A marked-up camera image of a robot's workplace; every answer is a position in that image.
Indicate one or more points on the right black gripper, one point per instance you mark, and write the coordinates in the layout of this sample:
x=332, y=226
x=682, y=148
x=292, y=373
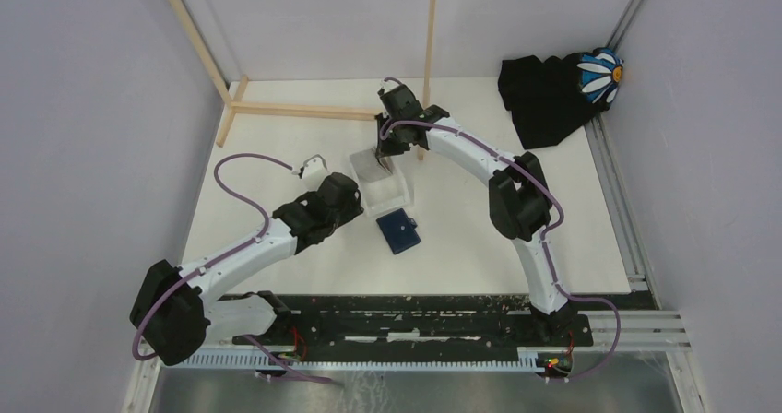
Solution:
x=383, y=147

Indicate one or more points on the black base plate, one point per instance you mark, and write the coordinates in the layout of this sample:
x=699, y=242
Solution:
x=406, y=328

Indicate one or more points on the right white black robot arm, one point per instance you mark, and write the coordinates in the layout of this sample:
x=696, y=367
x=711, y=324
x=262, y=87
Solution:
x=519, y=200

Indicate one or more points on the clear plastic card box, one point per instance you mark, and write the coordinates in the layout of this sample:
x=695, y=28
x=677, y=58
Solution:
x=392, y=193

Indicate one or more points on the black cloth with daisy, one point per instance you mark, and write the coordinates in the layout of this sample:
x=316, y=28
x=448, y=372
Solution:
x=550, y=99

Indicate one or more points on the white slotted cable duct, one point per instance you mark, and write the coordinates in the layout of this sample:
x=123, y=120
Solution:
x=255, y=360

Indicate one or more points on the blue leather card holder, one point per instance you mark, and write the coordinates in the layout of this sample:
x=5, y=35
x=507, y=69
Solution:
x=399, y=231

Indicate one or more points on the silver credit card stack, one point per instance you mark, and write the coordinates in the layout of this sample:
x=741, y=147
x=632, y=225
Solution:
x=368, y=167

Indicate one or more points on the wooden frame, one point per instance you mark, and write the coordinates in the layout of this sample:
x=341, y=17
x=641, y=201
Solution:
x=234, y=104

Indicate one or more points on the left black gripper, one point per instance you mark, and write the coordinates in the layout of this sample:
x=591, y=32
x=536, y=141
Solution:
x=353, y=210

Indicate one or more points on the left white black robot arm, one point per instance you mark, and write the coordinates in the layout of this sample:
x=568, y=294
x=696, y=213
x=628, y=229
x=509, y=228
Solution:
x=179, y=308

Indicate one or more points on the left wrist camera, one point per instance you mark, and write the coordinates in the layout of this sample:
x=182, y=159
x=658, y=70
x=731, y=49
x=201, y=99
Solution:
x=313, y=171

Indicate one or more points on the aluminium rail frame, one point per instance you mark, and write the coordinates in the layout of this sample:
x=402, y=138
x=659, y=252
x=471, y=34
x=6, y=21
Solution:
x=646, y=331

